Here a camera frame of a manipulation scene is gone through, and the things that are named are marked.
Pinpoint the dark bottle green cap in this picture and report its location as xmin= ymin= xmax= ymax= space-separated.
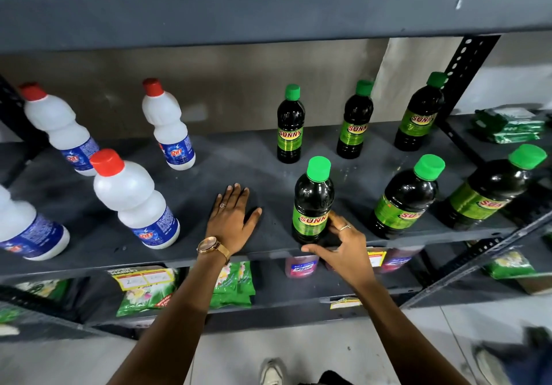
xmin=394 ymin=72 xmax=449 ymax=152
xmin=367 ymin=154 xmax=446 ymax=240
xmin=336 ymin=79 xmax=374 ymax=160
xmin=292 ymin=156 xmax=335 ymax=246
xmin=439 ymin=143 xmax=548 ymax=231
xmin=277 ymin=84 xmax=306 ymax=164

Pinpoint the brown cardboard back panel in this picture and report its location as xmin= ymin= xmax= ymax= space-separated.
xmin=0 ymin=39 xmax=390 ymax=141

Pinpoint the dark blue trouser leg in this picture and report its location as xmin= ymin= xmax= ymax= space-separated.
xmin=502 ymin=326 xmax=552 ymax=385

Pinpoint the green detergent packet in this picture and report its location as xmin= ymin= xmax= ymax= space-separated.
xmin=472 ymin=107 xmax=546 ymax=134
xmin=489 ymin=131 xmax=542 ymax=145

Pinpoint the white shoe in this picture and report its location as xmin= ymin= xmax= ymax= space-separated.
xmin=472 ymin=345 xmax=509 ymax=385
xmin=259 ymin=357 xmax=288 ymax=385

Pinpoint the black trouser leg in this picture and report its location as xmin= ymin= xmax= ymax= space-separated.
xmin=318 ymin=370 xmax=355 ymax=385

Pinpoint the person's right hand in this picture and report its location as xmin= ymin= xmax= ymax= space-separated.
xmin=301 ymin=211 xmax=377 ymax=290

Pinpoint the person's left forearm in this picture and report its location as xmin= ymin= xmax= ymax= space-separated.
xmin=107 ymin=249 xmax=230 ymax=385

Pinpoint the white paper back panel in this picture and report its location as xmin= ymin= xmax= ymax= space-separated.
xmin=372 ymin=37 xmax=463 ymax=118

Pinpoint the pink liquid bottle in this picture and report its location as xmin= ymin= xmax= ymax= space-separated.
xmin=379 ymin=247 xmax=422 ymax=274
xmin=285 ymin=254 xmax=320 ymax=279

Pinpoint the yellow white price label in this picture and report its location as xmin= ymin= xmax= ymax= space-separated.
xmin=329 ymin=297 xmax=363 ymax=310
xmin=367 ymin=247 xmax=388 ymax=268
xmin=107 ymin=267 xmax=176 ymax=292

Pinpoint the person's left hand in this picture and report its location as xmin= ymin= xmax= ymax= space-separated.
xmin=206 ymin=183 xmax=263 ymax=255

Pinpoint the white bottle red cap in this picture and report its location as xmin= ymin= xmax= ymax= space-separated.
xmin=142 ymin=78 xmax=196 ymax=171
xmin=90 ymin=148 xmax=181 ymax=250
xmin=18 ymin=82 xmax=100 ymax=177

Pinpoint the dark grey metal shelf rack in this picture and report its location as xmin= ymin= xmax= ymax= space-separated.
xmin=0 ymin=0 xmax=552 ymax=343

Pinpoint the brown cardboard box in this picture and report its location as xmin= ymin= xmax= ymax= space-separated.
xmin=515 ymin=274 xmax=552 ymax=296

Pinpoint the white bottle blue label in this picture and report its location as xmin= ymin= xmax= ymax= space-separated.
xmin=0 ymin=184 xmax=70 ymax=262

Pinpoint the person's right forearm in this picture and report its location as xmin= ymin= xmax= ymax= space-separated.
xmin=351 ymin=275 xmax=472 ymax=385

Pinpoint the gold wristwatch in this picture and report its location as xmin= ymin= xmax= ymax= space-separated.
xmin=197 ymin=236 xmax=232 ymax=265

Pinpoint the adjoining grey metal shelf rack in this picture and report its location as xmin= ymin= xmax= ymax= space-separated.
xmin=438 ymin=111 xmax=552 ymax=310

